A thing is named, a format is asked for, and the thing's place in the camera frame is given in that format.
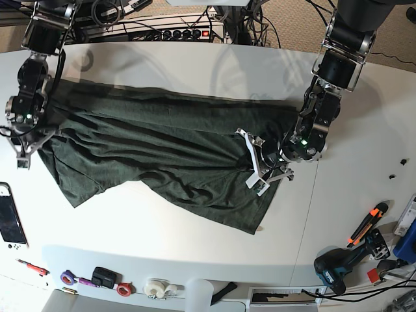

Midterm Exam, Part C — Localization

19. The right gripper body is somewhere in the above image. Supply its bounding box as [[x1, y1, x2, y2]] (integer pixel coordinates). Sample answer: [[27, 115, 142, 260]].
[[6, 125, 57, 156]]

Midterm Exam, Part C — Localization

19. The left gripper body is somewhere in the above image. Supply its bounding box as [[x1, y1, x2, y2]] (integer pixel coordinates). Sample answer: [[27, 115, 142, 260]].
[[261, 139, 294, 182]]

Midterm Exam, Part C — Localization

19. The dark green t-shirt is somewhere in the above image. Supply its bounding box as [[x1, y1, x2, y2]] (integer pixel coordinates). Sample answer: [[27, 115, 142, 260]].
[[38, 81, 297, 234]]

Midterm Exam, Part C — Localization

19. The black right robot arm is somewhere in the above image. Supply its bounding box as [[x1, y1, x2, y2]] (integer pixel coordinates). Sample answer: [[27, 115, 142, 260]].
[[1, 1, 82, 163]]

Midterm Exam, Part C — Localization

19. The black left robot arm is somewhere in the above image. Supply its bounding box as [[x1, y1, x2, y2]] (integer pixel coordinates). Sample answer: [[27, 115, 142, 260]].
[[244, 1, 399, 187]]

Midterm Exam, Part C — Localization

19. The white handheld game console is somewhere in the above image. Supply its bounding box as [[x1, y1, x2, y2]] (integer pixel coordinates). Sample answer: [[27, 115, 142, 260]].
[[1, 182, 28, 250]]

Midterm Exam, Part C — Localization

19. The orange black utility knife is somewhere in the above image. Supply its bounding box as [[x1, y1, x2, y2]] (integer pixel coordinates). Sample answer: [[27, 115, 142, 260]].
[[346, 202, 389, 248]]

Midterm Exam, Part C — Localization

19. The teal black power drill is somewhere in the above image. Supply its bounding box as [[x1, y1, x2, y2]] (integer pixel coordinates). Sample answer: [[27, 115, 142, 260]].
[[314, 229, 391, 296]]

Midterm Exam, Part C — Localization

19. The red screwdriver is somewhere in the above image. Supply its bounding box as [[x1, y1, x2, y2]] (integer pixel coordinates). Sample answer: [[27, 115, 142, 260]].
[[16, 259, 49, 277]]

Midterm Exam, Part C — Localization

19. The black power strip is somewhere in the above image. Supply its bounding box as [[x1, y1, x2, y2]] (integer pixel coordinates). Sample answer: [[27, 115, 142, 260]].
[[136, 29, 213, 42]]

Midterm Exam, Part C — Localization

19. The purple tape roll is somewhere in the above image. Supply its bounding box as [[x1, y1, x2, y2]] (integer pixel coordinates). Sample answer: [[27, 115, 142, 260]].
[[60, 270, 76, 285]]

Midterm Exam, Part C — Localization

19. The purple marker pen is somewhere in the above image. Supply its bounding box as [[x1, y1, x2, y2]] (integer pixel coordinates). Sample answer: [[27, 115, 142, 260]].
[[75, 278, 99, 288]]

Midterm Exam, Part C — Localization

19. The translucent plastic cup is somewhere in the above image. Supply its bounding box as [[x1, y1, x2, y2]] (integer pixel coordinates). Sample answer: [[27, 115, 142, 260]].
[[185, 279, 214, 312]]

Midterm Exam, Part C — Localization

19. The brass bullet-shaped piece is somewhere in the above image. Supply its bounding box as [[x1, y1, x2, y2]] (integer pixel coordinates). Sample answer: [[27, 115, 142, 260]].
[[62, 287, 77, 294]]

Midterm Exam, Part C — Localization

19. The blue box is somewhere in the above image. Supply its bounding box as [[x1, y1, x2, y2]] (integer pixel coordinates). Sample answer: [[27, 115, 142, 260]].
[[393, 221, 416, 263]]

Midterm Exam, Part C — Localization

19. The white tape roll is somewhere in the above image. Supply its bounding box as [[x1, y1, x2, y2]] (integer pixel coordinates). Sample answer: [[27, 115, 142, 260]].
[[143, 279, 168, 299]]

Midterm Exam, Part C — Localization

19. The red tape roll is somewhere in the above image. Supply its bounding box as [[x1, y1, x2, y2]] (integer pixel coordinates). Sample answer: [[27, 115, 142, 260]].
[[116, 283, 133, 297]]

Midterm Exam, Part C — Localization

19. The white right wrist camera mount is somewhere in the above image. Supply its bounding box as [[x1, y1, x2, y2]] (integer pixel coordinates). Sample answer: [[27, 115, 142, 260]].
[[9, 137, 36, 170]]

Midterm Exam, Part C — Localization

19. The black action camera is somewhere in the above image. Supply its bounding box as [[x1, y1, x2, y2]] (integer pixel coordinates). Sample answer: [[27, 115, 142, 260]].
[[91, 266, 118, 289]]

